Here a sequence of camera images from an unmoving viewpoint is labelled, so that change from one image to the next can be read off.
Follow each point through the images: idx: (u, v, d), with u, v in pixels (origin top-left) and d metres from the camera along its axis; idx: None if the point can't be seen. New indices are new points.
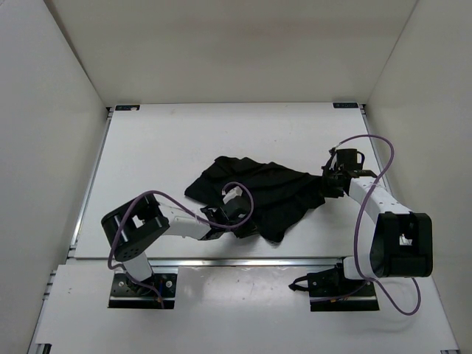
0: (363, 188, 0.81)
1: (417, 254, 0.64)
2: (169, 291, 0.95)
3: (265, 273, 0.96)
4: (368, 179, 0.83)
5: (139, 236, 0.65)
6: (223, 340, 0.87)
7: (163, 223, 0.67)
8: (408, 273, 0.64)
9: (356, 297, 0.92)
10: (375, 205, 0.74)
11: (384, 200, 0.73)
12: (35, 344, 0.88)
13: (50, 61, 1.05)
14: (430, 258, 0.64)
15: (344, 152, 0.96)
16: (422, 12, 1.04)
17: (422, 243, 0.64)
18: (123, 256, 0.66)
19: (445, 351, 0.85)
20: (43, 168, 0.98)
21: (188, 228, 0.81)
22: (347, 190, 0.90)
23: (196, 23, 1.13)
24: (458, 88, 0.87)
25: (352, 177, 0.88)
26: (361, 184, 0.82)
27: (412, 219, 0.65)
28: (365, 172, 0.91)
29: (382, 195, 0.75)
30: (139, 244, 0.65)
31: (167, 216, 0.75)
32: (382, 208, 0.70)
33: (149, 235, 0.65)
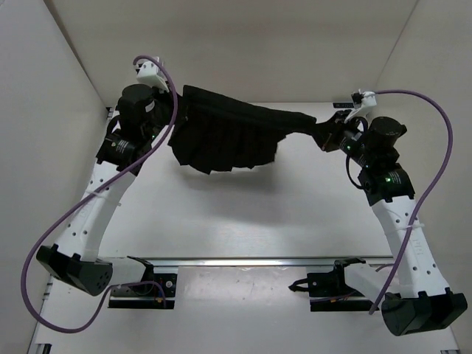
0: (394, 224, 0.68)
1: (436, 325, 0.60)
2: (169, 291, 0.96)
3: (265, 273, 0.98)
4: (403, 209, 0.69)
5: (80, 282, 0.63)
6: (223, 339, 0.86)
7: (77, 266, 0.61)
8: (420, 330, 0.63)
9: (355, 297, 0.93)
10: (406, 268, 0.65)
11: (418, 265, 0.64)
12: (35, 344, 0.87)
13: (49, 60, 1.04)
14: (447, 324, 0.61)
15: (386, 137, 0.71)
16: (422, 12, 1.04)
17: (446, 320, 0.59)
18: (98, 286, 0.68)
19: (445, 351, 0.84)
20: (44, 167, 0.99)
21: (105, 208, 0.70)
22: (369, 191, 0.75)
23: (195, 22, 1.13)
24: (458, 88, 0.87)
25: (383, 198, 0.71)
26: (393, 215, 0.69)
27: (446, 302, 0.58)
28: (400, 188, 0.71)
29: (417, 252, 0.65)
30: (90, 281, 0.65)
31: (74, 247, 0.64)
32: (415, 283, 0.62)
33: (85, 276, 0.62)
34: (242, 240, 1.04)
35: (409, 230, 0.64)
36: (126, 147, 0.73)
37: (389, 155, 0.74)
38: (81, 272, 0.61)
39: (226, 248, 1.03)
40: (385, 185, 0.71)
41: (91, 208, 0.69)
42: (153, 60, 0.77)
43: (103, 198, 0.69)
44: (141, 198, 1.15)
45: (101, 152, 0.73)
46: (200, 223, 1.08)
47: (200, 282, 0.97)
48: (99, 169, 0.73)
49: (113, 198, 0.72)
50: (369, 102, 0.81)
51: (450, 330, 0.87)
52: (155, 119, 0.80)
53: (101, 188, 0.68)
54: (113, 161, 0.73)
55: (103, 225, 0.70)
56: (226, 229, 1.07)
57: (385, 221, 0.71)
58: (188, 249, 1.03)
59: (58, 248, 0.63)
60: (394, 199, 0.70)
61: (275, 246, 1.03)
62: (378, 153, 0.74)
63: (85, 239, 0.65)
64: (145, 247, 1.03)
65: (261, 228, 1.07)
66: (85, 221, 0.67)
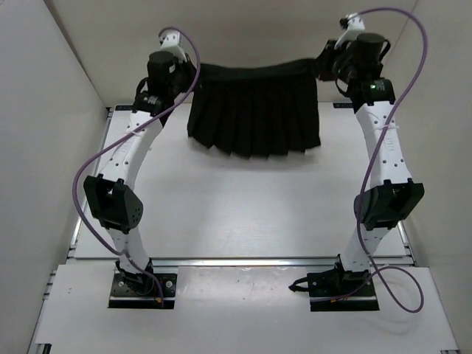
0: (374, 127, 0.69)
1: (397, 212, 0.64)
2: (169, 291, 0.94)
3: (265, 273, 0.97)
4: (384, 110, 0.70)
5: (122, 209, 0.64)
6: (223, 339, 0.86)
7: (121, 187, 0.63)
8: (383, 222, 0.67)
9: (357, 297, 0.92)
10: (377, 163, 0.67)
11: (388, 158, 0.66)
12: (35, 344, 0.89)
13: (50, 60, 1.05)
14: (408, 214, 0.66)
15: (369, 46, 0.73)
16: (422, 12, 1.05)
17: (405, 206, 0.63)
18: (133, 221, 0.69)
19: (445, 351, 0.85)
20: (45, 167, 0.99)
21: (141, 147, 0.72)
22: (356, 104, 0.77)
23: (195, 22, 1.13)
24: (457, 87, 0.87)
25: (365, 102, 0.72)
26: (372, 117, 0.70)
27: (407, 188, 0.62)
28: (383, 94, 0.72)
29: (389, 149, 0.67)
30: (130, 208, 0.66)
31: (118, 175, 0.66)
32: (384, 174, 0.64)
33: (127, 199, 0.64)
34: (242, 240, 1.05)
35: (385, 130, 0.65)
36: (156, 101, 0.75)
37: (375, 66, 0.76)
38: (125, 194, 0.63)
39: (226, 248, 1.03)
40: (369, 90, 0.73)
41: (130, 145, 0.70)
42: (176, 31, 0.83)
43: (140, 137, 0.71)
44: (141, 198, 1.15)
45: (135, 102, 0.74)
46: (200, 223, 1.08)
47: (200, 282, 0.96)
48: (133, 115, 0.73)
49: (147, 139, 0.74)
50: (355, 26, 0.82)
51: (451, 330, 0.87)
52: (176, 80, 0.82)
53: (140, 128, 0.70)
54: (144, 108, 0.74)
55: (139, 160, 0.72)
56: (226, 229, 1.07)
57: (366, 130, 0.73)
58: (188, 249, 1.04)
59: (103, 175, 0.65)
60: (375, 102, 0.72)
61: (275, 246, 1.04)
62: (364, 66, 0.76)
63: (126, 169, 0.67)
64: (147, 247, 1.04)
65: (261, 228, 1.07)
66: (126, 153, 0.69)
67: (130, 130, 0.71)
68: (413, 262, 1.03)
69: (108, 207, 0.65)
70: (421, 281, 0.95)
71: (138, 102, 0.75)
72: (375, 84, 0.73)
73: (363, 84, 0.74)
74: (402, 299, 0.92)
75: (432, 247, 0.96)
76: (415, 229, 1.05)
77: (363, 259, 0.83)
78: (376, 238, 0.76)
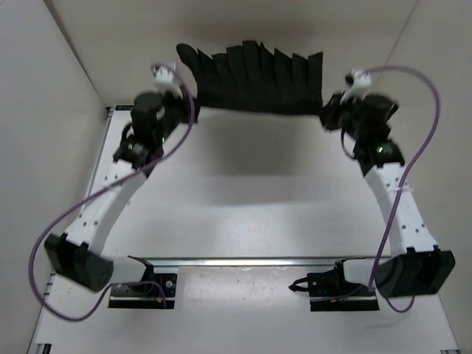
0: (386, 189, 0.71)
1: (427, 287, 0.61)
2: (169, 291, 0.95)
3: (265, 273, 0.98)
4: (395, 173, 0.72)
5: (85, 273, 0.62)
6: (222, 339, 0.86)
7: (83, 254, 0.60)
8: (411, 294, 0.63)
9: (357, 297, 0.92)
10: (396, 227, 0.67)
11: (408, 223, 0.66)
12: (35, 344, 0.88)
13: (50, 61, 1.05)
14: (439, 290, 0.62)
15: (377, 108, 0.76)
16: (422, 12, 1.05)
17: (435, 280, 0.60)
18: (97, 284, 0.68)
19: (445, 351, 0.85)
20: (45, 167, 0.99)
21: (115, 204, 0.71)
22: (364, 166, 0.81)
23: (195, 23, 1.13)
24: (458, 88, 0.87)
25: (375, 164, 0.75)
26: (384, 181, 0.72)
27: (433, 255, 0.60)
28: (391, 158, 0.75)
29: (406, 213, 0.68)
30: (95, 272, 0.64)
31: (84, 236, 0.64)
32: (406, 241, 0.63)
33: (90, 265, 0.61)
34: (242, 240, 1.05)
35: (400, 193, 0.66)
36: (141, 150, 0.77)
37: (383, 127, 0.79)
38: (88, 260, 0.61)
39: (226, 248, 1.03)
40: (377, 155, 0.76)
41: (104, 200, 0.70)
42: (169, 67, 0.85)
43: (116, 193, 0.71)
44: (140, 199, 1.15)
45: (117, 151, 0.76)
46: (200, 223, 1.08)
47: (200, 282, 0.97)
48: (114, 166, 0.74)
49: (123, 196, 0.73)
50: (361, 82, 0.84)
51: (450, 331, 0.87)
52: (165, 122, 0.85)
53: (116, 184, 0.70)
54: (129, 161, 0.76)
55: (111, 218, 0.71)
56: (226, 229, 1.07)
57: (377, 189, 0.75)
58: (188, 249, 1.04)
59: (67, 235, 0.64)
60: (384, 166, 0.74)
61: (275, 246, 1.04)
62: (372, 124, 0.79)
63: (94, 228, 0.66)
64: (147, 248, 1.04)
65: (261, 228, 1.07)
66: (96, 212, 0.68)
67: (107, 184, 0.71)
68: None
69: (68, 271, 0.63)
70: None
71: (121, 153, 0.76)
72: (383, 149, 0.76)
73: (372, 147, 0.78)
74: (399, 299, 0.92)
75: None
76: None
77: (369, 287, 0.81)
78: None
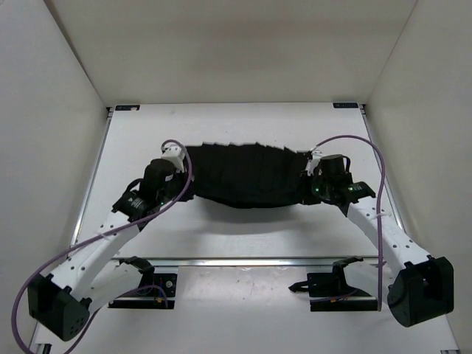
0: (367, 218, 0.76)
1: (440, 303, 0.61)
2: (169, 291, 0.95)
3: (265, 273, 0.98)
4: (369, 205, 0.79)
5: (59, 322, 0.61)
6: (223, 339, 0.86)
7: (65, 299, 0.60)
8: (432, 316, 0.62)
9: (356, 297, 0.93)
10: (388, 249, 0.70)
11: (397, 243, 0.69)
12: (35, 344, 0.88)
13: (49, 60, 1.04)
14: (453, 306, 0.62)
15: (330, 162, 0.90)
16: (422, 12, 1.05)
17: (445, 290, 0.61)
18: (72, 332, 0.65)
19: (445, 351, 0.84)
20: (44, 167, 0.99)
21: (107, 253, 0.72)
22: (343, 209, 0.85)
23: (195, 22, 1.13)
24: (458, 87, 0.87)
25: (350, 201, 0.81)
26: (363, 210, 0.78)
27: (431, 264, 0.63)
28: (362, 193, 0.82)
29: (391, 234, 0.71)
30: (67, 324, 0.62)
31: (68, 279, 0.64)
32: (400, 256, 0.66)
33: (66, 315, 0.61)
34: (242, 241, 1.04)
35: (380, 218, 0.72)
36: (140, 205, 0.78)
37: (344, 175, 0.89)
38: (66, 307, 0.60)
39: (226, 248, 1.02)
40: (349, 192, 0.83)
41: (95, 247, 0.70)
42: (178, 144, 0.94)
43: (109, 242, 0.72)
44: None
45: (117, 202, 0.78)
46: (200, 224, 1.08)
47: (200, 282, 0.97)
48: (111, 215, 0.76)
49: (115, 245, 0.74)
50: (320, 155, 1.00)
51: (450, 330, 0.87)
52: (169, 189, 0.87)
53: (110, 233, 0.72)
54: (126, 211, 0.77)
55: (100, 267, 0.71)
56: (226, 230, 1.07)
57: (363, 224, 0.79)
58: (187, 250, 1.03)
59: (53, 277, 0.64)
60: (359, 200, 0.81)
61: (274, 246, 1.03)
62: (333, 175, 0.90)
63: (80, 274, 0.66)
64: (146, 248, 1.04)
65: (261, 228, 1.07)
66: (87, 257, 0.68)
67: (102, 231, 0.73)
68: None
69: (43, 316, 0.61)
70: None
71: (121, 203, 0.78)
72: (352, 189, 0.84)
73: (341, 189, 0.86)
74: None
75: (432, 248, 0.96)
76: (415, 229, 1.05)
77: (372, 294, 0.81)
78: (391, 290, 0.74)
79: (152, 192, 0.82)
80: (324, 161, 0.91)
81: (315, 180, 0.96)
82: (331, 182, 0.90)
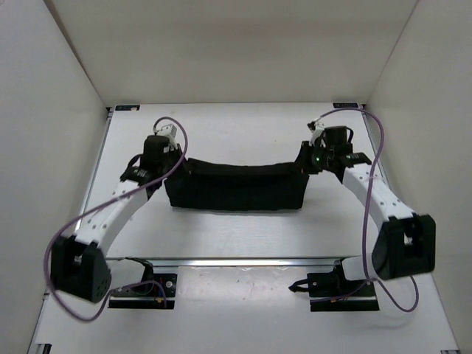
0: (360, 181, 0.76)
1: (421, 257, 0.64)
2: (169, 291, 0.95)
3: (265, 273, 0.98)
4: (363, 169, 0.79)
5: (89, 279, 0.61)
6: (223, 339, 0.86)
7: (93, 252, 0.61)
8: (413, 272, 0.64)
9: (356, 297, 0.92)
10: (376, 206, 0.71)
11: (385, 199, 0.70)
12: (35, 344, 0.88)
13: (50, 60, 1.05)
14: (434, 265, 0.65)
15: (334, 131, 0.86)
16: (422, 12, 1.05)
17: (426, 244, 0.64)
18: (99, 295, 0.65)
19: (445, 351, 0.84)
20: (44, 167, 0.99)
21: (122, 216, 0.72)
22: (340, 175, 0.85)
23: (195, 23, 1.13)
24: (458, 88, 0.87)
25: (346, 166, 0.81)
26: (356, 174, 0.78)
27: (414, 220, 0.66)
28: (358, 160, 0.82)
29: (381, 192, 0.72)
30: (96, 282, 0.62)
31: (92, 238, 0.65)
32: (385, 210, 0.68)
33: (95, 272, 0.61)
34: (242, 241, 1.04)
35: (372, 181, 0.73)
36: (146, 174, 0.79)
37: (346, 144, 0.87)
38: (95, 261, 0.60)
39: (226, 248, 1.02)
40: (346, 160, 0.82)
41: (112, 209, 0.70)
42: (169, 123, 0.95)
43: (125, 203, 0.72)
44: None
45: (123, 173, 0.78)
46: (200, 224, 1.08)
47: (200, 282, 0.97)
48: (121, 184, 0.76)
49: (128, 209, 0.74)
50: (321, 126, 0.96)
51: (450, 330, 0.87)
52: (169, 160, 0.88)
53: (126, 195, 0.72)
54: (133, 180, 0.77)
55: (117, 228, 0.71)
56: (226, 230, 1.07)
57: (356, 189, 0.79)
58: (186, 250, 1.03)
59: (77, 238, 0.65)
60: (354, 166, 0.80)
61: (274, 246, 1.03)
62: (335, 144, 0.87)
63: (102, 232, 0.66)
64: (147, 248, 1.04)
65: (261, 229, 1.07)
66: (105, 218, 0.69)
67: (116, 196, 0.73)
68: None
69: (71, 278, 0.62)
70: (422, 281, 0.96)
71: (126, 174, 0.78)
72: (349, 157, 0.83)
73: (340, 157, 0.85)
74: (403, 298, 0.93)
75: None
76: None
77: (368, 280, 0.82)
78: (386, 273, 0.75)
79: (153, 164, 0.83)
80: (328, 130, 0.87)
81: (316, 150, 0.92)
82: (332, 150, 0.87)
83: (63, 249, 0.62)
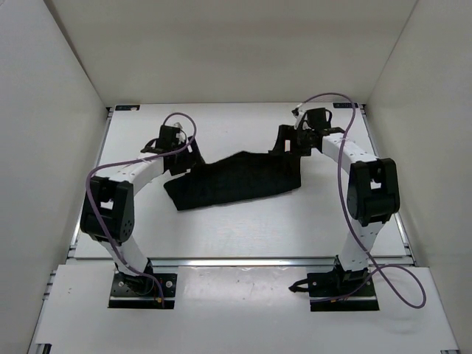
0: (334, 144, 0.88)
1: (389, 195, 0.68)
2: (169, 291, 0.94)
3: (265, 273, 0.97)
4: (338, 136, 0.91)
5: (121, 209, 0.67)
6: (223, 340, 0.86)
7: (126, 186, 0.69)
8: (381, 212, 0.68)
9: (357, 297, 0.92)
10: (346, 158, 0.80)
11: (354, 151, 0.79)
12: (35, 344, 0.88)
13: (50, 61, 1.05)
14: (400, 204, 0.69)
15: (314, 112, 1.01)
16: (422, 12, 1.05)
17: (391, 183, 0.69)
18: (125, 234, 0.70)
19: (445, 351, 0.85)
20: (45, 167, 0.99)
21: (144, 172, 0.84)
22: (320, 147, 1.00)
23: (195, 23, 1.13)
24: (458, 87, 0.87)
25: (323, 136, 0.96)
26: (332, 140, 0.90)
27: (380, 165, 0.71)
28: (334, 130, 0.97)
29: (352, 147, 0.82)
30: (125, 216, 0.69)
31: (125, 177, 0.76)
32: (352, 158, 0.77)
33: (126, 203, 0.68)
34: (242, 240, 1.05)
35: (344, 141, 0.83)
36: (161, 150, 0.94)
37: (325, 123, 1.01)
38: (128, 193, 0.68)
39: (226, 248, 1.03)
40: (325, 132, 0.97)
41: (138, 165, 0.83)
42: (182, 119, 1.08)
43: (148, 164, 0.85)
44: (138, 203, 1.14)
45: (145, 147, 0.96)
46: (201, 225, 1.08)
47: (200, 282, 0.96)
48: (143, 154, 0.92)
49: (149, 171, 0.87)
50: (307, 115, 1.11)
51: (450, 330, 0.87)
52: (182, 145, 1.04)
53: (150, 158, 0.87)
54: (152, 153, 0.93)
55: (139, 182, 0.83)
56: (225, 229, 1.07)
57: (333, 153, 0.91)
58: (186, 250, 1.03)
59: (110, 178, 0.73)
60: (331, 135, 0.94)
61: (275, 245, 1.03)
62: (316, 124, 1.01)
63: (132, 177, 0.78)
64: (147, 248, 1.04)
65: (261, 228, 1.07)
66: (134, 169, 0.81)
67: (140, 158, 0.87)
68: (413, 262, 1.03)
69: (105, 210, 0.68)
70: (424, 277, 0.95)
71: (147, 148, 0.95)
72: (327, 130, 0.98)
73: (319, 131, 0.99)
74: (406, 296, 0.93)
75: (432, 248, 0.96)
76: (415, 229, 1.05)
77: (362, 257, 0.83)
78: (372, 234, 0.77)
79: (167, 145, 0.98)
80: (309, 113, 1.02)
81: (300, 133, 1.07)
82: (314, 129, 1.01)
83: (98, 186, 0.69)
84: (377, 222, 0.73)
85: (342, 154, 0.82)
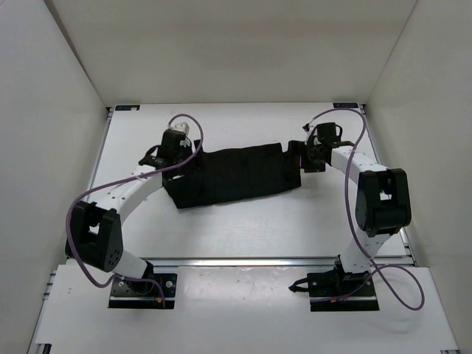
0: (342, 155, 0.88)
1: (400, 209, 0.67)
2: (169, 291, 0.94)
3: (265, 273, 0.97)
4: (347, 147, 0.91)
5: (105, 243, 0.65)
6: (222, 340, 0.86)
7: (113, 216, 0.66)
8: (391, 224, 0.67)
9: (357, 297, 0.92)
10: (355, 168, 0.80)
11: (363, 163, 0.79)
12: (35, 344, 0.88)
13: (50, 60, 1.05)
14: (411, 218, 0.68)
15: (324, 125, 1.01)
16: (421, 12, 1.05)
17: (403, 195, 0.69)
18: (109, 264, 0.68)
19: (445, 351, 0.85)
20: (45, 167, 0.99)
21: (136, 193, 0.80)
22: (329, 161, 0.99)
23: (195, 23, 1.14)
24: (458, 87, 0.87)
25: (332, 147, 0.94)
26: (341, 152, 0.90)
27: (389, 175, 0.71)
28: (344, 143, 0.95)
29: (361, 159, 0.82)
30: (110, 248, 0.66)
31: (112, 203, 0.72)
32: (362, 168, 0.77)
33: (111, 236, 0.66)
34: (242, 241, 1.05)
35: (353, 153, 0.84)
36: (161, 161, 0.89)
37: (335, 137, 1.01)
38: (113, 226, 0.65)
39: (226, 248, 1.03)
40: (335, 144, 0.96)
41: (131, 185, 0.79)
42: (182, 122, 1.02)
43: (142, 182, 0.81)
44: (140, 214, 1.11)
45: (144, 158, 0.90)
46: (200, 225, 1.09)
47: (200, 282, 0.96)
48: (140, 167, 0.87)
49: (144, 190, 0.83)
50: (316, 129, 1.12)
51: (450, 330, 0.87)
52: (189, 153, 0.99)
53: (144, 176, 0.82)
54: (151, 164, 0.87)
55: (131, 203, 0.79)
56: (226, 229, 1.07)
57: (341, 164, 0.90)
58: (186, 250, 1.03)
59: (96, 204, 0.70)
60: (340, 147, 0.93)
61: (275, 246, 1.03)
62: (327, 137, 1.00)
63: (120, 202, 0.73)
64: (147, 248, 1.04)
65: (261, 229, 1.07)
66: (125, 192, 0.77)
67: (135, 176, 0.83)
68: (413, 262, 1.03)
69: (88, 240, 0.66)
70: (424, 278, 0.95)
71: (147, 159, 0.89)
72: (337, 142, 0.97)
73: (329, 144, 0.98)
74: (405, 297, 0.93)
75: (432, 248, 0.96)
76: (415, 229, 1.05)
77: (364, 262, 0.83)
78: (377, 243, 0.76)
79: (169, 155, 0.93)
80: (319, 127, 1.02)
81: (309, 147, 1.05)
82: (324, 142, 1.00)
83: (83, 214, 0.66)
84: (385, 233, 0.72)
85: (351, 164, 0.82)
